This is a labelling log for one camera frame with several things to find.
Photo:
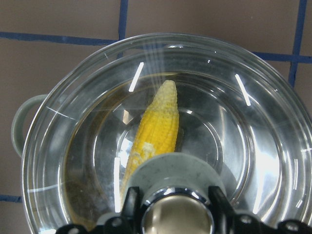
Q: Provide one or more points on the yellow corn cob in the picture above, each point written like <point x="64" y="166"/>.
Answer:
<point x="157" y="131"/>

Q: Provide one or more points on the white cooking pot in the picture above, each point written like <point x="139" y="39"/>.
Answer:
<point x="20" y="122"/>

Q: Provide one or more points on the glass pot lid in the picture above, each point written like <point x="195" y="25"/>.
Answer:
<point x="161" y="136"/>

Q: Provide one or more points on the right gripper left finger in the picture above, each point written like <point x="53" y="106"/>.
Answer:
<point x="123" y="223"/>

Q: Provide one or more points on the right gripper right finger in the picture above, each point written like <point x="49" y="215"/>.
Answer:
<point x="228" y="221"/>

